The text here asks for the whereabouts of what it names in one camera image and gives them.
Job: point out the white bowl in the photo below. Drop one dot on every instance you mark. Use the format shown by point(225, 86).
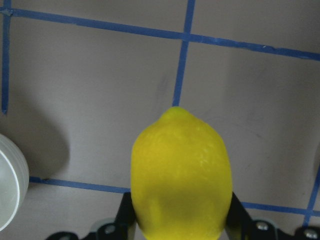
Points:
point(14, 180)

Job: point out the yellow lemon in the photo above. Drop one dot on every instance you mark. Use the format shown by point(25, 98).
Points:
point(181, 179)

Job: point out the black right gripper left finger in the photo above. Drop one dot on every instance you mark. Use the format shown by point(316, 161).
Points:
point(125, 220)

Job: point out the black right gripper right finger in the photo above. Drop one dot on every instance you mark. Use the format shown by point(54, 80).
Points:
point(238, 220)

